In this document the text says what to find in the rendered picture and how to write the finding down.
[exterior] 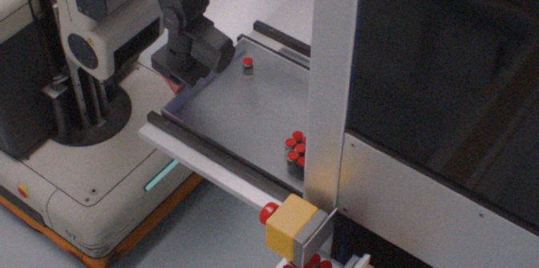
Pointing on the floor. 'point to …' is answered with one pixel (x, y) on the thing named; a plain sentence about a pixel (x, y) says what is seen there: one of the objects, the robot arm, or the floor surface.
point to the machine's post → (331, 86)
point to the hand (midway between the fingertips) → (178, 91)
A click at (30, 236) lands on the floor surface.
